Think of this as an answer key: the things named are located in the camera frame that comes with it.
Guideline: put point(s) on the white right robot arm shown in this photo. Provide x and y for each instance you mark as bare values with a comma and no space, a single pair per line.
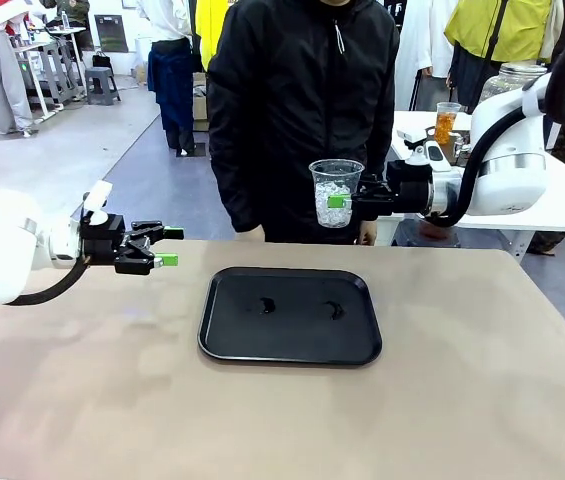
512,185

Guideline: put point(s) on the brown cardboard box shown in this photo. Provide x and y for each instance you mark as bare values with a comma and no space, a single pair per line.
200,107

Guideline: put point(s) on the person's right hand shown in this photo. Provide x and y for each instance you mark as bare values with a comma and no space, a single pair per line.
251,235

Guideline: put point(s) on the person in black jacket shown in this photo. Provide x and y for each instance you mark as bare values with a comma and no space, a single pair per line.
302,100

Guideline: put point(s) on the person's left hand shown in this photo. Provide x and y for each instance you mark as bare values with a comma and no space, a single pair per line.
368,232

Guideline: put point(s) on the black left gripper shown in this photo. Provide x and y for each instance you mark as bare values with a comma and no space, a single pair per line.
102,240

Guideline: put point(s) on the glass drink dispenser jar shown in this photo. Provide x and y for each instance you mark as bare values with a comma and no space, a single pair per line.
507,80

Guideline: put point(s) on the person's right forearm black sleeve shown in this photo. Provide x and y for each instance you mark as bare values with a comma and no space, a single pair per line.
232,200

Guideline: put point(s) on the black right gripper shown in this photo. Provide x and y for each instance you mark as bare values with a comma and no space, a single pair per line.
412,190

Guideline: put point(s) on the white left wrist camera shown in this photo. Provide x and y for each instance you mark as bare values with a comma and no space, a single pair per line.
98,195

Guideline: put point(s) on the grey plastic stool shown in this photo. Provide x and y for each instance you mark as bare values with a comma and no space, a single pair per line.
102,82

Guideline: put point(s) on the person's left forearm black sleeve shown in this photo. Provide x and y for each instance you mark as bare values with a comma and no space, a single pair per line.
382,150

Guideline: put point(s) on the black plastic serving tray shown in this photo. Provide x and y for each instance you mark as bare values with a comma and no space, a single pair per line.
287,340

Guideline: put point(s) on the white metal desk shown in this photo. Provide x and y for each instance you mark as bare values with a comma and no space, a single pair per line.
47,47

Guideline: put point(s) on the white hanging robe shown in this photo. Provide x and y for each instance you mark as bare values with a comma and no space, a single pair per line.
417,50

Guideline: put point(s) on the yellow hanging cloth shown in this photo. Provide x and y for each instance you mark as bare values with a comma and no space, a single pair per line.
207,35

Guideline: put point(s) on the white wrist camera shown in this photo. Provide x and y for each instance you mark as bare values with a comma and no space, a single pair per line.
98,195
412,136

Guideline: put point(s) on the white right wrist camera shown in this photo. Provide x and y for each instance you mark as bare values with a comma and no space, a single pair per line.
412,136

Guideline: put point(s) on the clear drip bowl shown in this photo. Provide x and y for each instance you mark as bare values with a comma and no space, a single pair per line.
432,229

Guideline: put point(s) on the person in green jacket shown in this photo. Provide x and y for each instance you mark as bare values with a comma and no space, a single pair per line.
74,7

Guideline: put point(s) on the mannequin with navy skirt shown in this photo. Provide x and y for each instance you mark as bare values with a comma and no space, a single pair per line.
172,85

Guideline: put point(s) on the black bag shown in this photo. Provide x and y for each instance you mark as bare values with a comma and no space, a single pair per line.
102,61

